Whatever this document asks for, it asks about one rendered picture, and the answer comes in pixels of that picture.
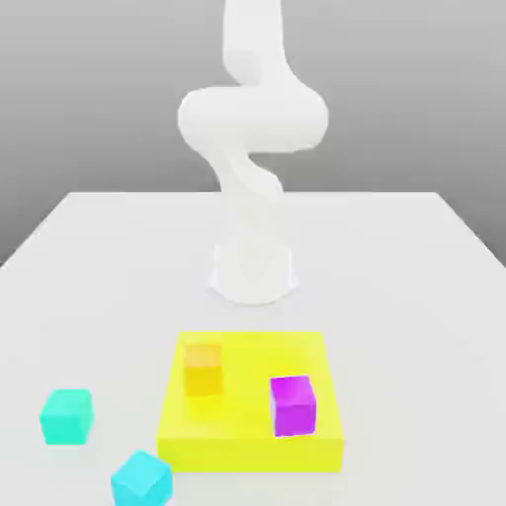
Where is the small orange cube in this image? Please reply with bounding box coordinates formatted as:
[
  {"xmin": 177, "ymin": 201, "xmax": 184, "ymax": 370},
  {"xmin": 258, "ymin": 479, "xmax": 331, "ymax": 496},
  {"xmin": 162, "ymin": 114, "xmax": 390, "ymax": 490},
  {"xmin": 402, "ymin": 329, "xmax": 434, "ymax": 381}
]
[{"xmin": 184, "ymin": 342, "xmax": 223, "ymax": 397}]

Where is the small magenta cube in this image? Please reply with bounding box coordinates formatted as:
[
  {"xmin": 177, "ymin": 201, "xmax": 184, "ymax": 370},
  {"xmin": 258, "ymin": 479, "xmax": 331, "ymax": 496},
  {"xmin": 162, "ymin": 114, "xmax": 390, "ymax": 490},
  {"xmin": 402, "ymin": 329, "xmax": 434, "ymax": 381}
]
[{"xmin": 269, "ymin": 375, "xmax": 318, "ymax": 439}]

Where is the small turquoise cube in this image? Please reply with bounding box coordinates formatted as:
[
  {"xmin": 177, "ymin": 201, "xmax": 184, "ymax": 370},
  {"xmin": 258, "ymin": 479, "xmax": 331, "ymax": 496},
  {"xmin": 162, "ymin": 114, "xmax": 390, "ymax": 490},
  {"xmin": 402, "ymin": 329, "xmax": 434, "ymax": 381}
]
[{"xmin": 39, "ymin": 388, "xmax": 95, "ymax": 447}]

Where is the small cyan cube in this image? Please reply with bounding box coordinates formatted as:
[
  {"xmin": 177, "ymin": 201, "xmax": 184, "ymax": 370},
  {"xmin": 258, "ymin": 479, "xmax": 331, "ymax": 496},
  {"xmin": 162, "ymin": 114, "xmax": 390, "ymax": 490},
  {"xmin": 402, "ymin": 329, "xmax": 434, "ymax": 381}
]
[{"xmin": 110, "ymin": 449, "xmax": 174, "ymax": 506}]

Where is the large yellow box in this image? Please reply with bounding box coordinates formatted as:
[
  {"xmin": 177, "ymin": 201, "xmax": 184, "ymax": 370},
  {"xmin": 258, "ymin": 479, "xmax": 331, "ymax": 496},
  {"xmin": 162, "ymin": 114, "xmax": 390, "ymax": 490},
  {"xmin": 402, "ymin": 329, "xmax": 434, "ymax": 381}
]
[{"xmin": 156, "ymin": 330, "xmax": 344, "ymax": 474}]

